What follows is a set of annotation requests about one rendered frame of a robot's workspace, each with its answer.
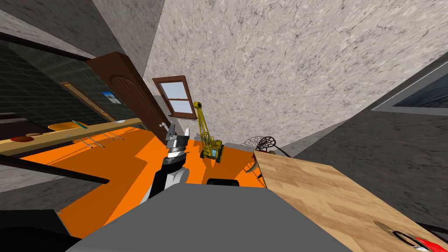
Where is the light wooden table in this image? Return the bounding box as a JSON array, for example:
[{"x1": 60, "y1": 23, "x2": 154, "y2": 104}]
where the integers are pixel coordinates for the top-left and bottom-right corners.
[{"x1": 253, "y1": 150, "x2": 448, "y2": 252}]

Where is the brown framed window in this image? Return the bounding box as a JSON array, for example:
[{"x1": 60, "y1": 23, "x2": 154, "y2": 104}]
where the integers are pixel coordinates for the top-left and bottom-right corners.
[{"x1": 152, "y1": 75, "x2": 198, "y2": 121}]

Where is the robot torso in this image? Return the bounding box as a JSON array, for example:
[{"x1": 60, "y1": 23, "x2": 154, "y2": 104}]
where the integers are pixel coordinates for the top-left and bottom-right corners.
[{"x1": 66, "y1": 178, "x2": 352, "y2": 252}]

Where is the yellow toy crane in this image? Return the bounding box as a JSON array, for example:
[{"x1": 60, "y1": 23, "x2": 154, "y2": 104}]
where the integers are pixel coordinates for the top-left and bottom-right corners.
[{"x1": 193, "y1": 101, "x2": 224, "y2": 164}]

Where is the red and black utensil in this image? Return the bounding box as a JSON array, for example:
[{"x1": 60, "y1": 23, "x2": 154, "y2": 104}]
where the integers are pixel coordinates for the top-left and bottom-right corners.
[{"x1": 392, "y1": 229, "x2": 448, "y2": 252}]

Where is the grey framed window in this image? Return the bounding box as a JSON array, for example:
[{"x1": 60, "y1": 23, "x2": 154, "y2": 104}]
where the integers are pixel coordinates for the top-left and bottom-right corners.
[{"x1": 371, "y1": 60, "x2": 448, "y2": 116}]

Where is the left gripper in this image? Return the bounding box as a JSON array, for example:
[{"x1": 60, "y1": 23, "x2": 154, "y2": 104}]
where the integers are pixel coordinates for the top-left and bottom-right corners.
[{"x1": 165, "y1": 123, "x2": 191, "y2": 153}]

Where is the dark brown door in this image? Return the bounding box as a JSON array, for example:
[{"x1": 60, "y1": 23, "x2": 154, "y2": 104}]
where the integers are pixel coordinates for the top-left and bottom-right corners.
[{"x1": 86, "y1": 51, "x2": 172, "y2": 142}]

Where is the black wire chair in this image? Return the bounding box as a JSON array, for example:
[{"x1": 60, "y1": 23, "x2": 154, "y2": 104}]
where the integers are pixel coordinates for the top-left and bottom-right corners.
[{"x1": 255, "y1": 136, "x2": 292, "y2": 158}]

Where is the wooden counter with dishes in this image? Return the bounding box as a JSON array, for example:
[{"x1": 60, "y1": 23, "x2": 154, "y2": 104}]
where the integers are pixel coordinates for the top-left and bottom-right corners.
[{"x1": 0, "y1": 118, "x2": 143, "y2": 157}]

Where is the white wire chair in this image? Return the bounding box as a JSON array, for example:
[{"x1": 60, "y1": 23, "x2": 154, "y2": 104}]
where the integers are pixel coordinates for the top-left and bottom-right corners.
[{"x1": 243, "y1": 136, "x2": 266, "y2": 148}]

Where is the small blue wall picture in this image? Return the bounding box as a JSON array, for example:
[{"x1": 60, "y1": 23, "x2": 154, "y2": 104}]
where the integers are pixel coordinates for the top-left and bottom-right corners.
[{"x1": 101, "y1": 91, "x2": 123, "y2": 105}]

